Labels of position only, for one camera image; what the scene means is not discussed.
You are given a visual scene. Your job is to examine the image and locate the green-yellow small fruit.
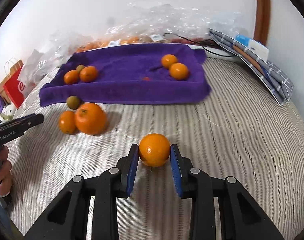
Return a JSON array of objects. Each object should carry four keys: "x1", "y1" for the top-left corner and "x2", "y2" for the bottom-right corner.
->
[
  {"x1": 75, "y1": 64, "x2": 85, "y2": 73},
  {"x1": 66, "y1": 96, "x2": 81, "y2": 110}
]

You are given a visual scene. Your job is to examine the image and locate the large orange mandarin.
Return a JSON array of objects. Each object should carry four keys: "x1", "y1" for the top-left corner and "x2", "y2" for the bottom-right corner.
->
[{"x1": 79, "y1": 66, "x2": 99, "y2": 82}]

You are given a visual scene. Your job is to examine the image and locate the person's left hand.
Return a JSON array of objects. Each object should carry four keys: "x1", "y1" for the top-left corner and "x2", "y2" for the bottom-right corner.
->
[{"x1": 0, "y1": 146, "x2": 12, "y2": 196}]

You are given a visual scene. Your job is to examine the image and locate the wooden chair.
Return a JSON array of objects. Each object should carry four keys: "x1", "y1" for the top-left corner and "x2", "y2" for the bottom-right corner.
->
[{"x1": 0, "y1": 57, "x2": 23, "y2": 104}]

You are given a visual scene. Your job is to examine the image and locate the red paper shopping bag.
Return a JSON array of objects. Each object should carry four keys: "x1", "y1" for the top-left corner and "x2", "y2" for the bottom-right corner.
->
[{"x1": 3, "y1": 68, "x2": 30, "y2": 108}]

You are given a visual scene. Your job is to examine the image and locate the white plastic bag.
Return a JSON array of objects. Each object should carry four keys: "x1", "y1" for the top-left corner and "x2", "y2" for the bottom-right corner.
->
[{"x1": 17, "y1": 49, "x2": 44, "y2": 87}]

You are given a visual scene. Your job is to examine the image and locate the striped quilted mattress cover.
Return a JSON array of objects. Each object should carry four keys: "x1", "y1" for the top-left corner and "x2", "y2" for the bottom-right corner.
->
[{"x1": 8, "y1": 59, "x2": 304, "y2": 239}]

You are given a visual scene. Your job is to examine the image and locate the bag of oranges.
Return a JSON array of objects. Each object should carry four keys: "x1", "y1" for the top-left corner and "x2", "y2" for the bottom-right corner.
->
[{"x1": 75, "y1": 36, "x2": 141, "y2": 53}]

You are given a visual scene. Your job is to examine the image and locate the blue checked folded cloth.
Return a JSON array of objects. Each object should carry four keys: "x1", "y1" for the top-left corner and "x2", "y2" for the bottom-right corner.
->
[{"x1": 209, "y1": 29, "x2": 294, "y2": 105}]

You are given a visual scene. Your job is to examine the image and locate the purple towel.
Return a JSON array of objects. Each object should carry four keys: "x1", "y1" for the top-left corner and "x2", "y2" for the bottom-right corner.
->
[{"x1": 39, "y1": 43, "x2": 211, "y2": 107}]

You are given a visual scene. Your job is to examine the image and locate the clear plastic bags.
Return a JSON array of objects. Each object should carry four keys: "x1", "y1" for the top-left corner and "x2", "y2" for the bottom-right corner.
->
[{"x1": 39, "y1": 0, "x2": 243, "y2": 68}]

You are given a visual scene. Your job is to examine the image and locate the bag of brown nuts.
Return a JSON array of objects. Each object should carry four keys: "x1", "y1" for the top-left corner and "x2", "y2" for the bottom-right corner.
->
[{"x1": 139, "y1": 34, "x2": 168, "y2": 43}]

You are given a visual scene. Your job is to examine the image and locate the blue white box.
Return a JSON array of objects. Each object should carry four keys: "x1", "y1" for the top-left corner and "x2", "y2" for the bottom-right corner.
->
[{"x1": 236, "y1": 34, "x2": 269, "y2": 61}]

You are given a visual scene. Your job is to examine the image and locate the black cable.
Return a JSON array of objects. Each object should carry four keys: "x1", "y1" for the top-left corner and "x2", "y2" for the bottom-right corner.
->
[{"x1": 163, "y1": 32, "x2": 234, "y2": 58}]

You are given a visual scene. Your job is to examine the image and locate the brown wooden door frame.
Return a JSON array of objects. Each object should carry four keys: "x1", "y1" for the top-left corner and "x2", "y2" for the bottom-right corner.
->
[{"x1": 254, "y1": 0, "x2": 270, "y2": 46}]

